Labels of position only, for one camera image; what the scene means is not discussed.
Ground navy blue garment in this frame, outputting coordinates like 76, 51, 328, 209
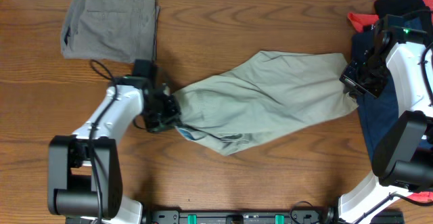
352, 15, 432, 156

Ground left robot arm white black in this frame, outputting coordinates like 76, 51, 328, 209
47, 60, 181, 224

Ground black coiled cable at rail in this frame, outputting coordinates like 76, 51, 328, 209
288, 200, 322, 224

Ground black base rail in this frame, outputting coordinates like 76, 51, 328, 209
141, 209, 333, 224

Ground black garment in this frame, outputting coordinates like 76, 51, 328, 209
373, 0, 432, 18

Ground red garment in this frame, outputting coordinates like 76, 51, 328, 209
347, 0, 432, 32

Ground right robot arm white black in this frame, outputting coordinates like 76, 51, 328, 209
329, 9, 432, 223

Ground light khaki shorts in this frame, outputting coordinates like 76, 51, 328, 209
175, 51, 358, 156

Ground folded dark grey shorts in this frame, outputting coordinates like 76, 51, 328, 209
60, 0, 160, 63

